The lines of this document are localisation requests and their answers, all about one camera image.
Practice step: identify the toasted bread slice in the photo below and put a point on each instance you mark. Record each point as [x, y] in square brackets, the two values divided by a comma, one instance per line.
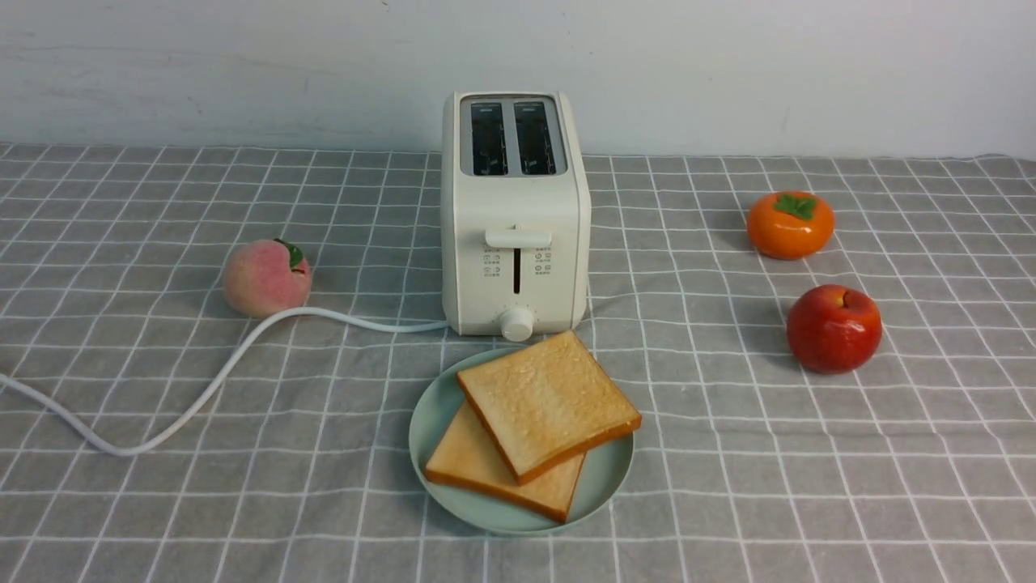
[547, 402]
[467, 458]

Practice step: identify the white two-slot toaster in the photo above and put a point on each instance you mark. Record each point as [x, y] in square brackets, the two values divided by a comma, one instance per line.
[515, 215]

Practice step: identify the light green round plate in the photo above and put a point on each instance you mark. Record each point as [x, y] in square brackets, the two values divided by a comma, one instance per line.
[604, 471]

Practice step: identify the pink peach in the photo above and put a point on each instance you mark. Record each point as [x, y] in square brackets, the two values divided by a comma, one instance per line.
[265, 277]

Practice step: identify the orange persimmon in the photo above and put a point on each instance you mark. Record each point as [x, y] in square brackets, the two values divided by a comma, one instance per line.
[790, 225]

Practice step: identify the grey checkered tablecloth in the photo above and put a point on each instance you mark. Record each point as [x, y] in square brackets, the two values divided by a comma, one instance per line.
[916, 467]

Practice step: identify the red apple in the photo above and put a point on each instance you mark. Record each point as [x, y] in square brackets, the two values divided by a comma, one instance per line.
[833, 329]

